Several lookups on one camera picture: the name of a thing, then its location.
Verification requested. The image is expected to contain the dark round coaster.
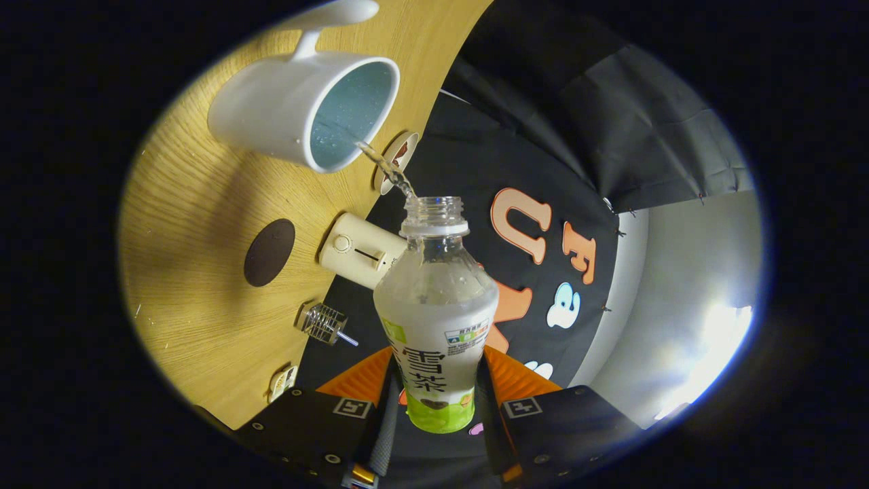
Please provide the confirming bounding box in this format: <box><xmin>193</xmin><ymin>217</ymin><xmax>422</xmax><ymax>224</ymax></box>
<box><xmin>243</xmin><ymin>218</ymin><xmax>297</xmax><ymax>288</ymax></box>

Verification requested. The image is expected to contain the white toaster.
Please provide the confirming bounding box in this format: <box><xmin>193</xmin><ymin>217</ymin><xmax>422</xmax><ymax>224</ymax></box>
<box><xmin>318</xmin><ymin>212</ymin><xmax>408</xmax><ymax>291</ymax></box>

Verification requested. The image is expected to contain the clear juice bottle green label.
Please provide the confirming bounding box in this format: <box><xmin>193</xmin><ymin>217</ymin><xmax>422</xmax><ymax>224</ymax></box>
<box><xmin>373</xmin><ymin>196</ymin><xmax>500</xmax><ymax>435</ymax></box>

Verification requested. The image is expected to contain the small white plate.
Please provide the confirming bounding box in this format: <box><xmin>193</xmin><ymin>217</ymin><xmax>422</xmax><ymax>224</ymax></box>
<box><xmin>373</xmin><ymin>131</ymin><xmax>420</xmax><ymax>196</ymax></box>

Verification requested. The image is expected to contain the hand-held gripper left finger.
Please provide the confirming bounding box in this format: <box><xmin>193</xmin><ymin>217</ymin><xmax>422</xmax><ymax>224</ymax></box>
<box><xmin>234</xmin><ymin>346</ymin><xmax>401</xmax><ymax>489</ymax></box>

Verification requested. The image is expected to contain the wooden table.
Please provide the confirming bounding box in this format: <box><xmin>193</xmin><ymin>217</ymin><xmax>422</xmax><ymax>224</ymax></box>
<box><xmin>119</xmin><ymin>0</ymin><xmax>493</xmax><ymax>430</ymax></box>

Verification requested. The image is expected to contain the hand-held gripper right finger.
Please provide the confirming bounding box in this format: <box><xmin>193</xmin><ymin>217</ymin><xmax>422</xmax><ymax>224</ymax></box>
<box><xmin>475</xmin><ymin>345</ymin><xmax>642</xmax><ymax>486</ymax></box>

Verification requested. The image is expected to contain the white cup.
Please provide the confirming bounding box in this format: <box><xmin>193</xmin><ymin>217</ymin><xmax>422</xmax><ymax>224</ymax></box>
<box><xmin>207</xmin><ymin>0</ymin><xmax>401</xmax><ymax>174</ymax></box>

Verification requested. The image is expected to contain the metal wire holder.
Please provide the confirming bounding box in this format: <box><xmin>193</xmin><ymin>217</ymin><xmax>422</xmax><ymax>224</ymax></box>
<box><xmin>295</xmin><ymin>302</ymin><xmax>348</xmax><ymax>346</ymax></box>

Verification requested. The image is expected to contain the black backdrop cloth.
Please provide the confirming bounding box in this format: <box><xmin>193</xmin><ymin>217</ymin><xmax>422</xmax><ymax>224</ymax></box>
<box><xmin>299</xmin><ymin>0</ymin><xmax>754</xmax><ymax>476</ymax></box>

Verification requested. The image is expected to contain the white divided tray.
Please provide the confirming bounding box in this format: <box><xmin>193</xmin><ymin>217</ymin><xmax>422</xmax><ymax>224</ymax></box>
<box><xmin>267</xmin><ymin>365</ymin><xmax>299</xmax><ymax>403</ymax></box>

